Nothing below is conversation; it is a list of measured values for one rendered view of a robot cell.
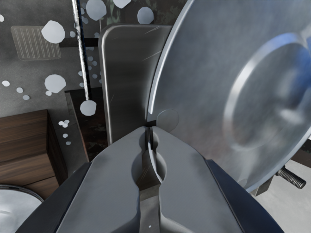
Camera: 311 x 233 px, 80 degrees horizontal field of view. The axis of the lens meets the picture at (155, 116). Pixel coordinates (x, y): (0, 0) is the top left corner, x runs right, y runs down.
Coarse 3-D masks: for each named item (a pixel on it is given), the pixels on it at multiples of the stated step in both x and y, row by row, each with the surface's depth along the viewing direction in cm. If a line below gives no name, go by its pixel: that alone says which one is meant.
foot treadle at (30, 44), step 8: (16, 32) 56; (24, 32) 57; (32, 32) 57; (40, 32) 58; (16, 40) 57; (24, 40) 57; (32, 40) 58; (40, 40) 59; (64, 40) 63; (72, 40) 64; (88, 40) 67; (96, 40) 68; (16, 48) 57; (24, 48) 58; (32, 48) 59; (40, 48) 60; (48, 48) 61; (56, 48) 62; (24, 56) 59; (32, 56) 60; (40, 56) 61; (48, 56) 62; (56, 56) 63
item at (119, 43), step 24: (120, 24) 11; (144, 24) 11; (120, 48) 11; (144, 48) 12; (120, 72) 12; (144, 72) 12; (120, 96) 12; (144, 96) 13; (120, 120) 13; (144, 120) 14; (144, 168) 16
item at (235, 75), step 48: (192, 0) 11; (240, 0) 13; (288, 0) 15; (192, 48) 13; (240, 48) 15; (288, 48) 17; (192, 96) 15; (240, 96) 17; (288, 96) 21; (192, 144) 18; (240, 144) 20; (288, 144) 28
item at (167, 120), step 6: (162, 114) 14; (168, 114) 15; (174, 114) 15; (156, 120) 15; (162, 120) 15; (168, 120) 15; (174, 120) 15; (162, 126) 15; (168, 126) 15; (174, 126) 16; (168, 132) 16
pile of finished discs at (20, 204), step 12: (0, 192) 53; (12, 192) 54; (24, 192) 55; (0, 204) 54; (12, 204) 56; (24, 204) 58; (36, 204) 59; (0, 216) 55; (12, 216) 57; (24, 216) 59; (0, 228) 57; (12, 228) 58
